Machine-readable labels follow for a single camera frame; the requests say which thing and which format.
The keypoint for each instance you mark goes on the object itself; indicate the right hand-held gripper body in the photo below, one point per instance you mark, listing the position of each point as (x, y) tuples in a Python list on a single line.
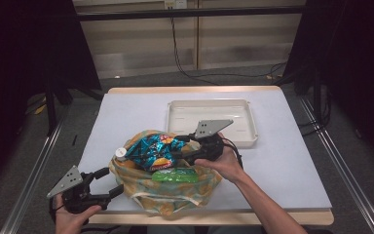
[(211, 128)]

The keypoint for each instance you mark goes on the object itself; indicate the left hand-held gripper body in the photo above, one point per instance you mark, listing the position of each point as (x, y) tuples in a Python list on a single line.
[(68, 182)]

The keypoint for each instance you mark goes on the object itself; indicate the white plastic tray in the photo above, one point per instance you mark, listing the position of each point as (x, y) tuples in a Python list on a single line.
[(188, 117)]

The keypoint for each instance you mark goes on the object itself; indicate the green snack packet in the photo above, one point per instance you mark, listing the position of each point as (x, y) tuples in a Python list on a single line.
[(175, 176)]

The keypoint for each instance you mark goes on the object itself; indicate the orange drink bottle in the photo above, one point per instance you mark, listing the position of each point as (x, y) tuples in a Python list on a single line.
[(121, 152)]

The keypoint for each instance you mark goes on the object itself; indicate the blue chip bag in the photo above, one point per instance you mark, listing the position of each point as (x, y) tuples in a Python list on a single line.
[(152, 151)]

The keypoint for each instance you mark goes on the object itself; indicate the orange print fabric bag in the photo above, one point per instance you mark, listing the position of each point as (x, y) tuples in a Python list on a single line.
[(162, 195)]

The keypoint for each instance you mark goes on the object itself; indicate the person's right hand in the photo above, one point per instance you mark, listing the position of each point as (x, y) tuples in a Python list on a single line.
[(229, 165)]

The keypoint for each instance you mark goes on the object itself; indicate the person's left hand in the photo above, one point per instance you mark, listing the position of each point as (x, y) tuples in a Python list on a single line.
[(71, 224)]

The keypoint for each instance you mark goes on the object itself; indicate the white table cover sheet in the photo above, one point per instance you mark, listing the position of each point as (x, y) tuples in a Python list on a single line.
[(133, 113)]

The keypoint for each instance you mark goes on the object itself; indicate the black metal stand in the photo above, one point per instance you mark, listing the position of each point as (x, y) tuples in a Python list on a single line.
[(50, 107), (318, 97)]

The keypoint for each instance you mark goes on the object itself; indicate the yellow floor scrap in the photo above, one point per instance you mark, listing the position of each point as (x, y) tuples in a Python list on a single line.
[(40, 109)]

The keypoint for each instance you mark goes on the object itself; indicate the black horizontal bar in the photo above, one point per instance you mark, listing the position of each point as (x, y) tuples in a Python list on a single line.
[(181, 13)]

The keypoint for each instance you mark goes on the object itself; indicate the dark curtain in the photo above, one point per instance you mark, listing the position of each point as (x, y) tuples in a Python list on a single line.
[(19, 65), (354, 65)]

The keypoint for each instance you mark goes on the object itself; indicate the aluminium floor rail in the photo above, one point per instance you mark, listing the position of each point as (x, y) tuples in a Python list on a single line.
[(344, 162), (32, 182)]

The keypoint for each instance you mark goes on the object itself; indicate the white wall socket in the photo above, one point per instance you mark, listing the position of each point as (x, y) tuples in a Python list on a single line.
[(175, 4)]

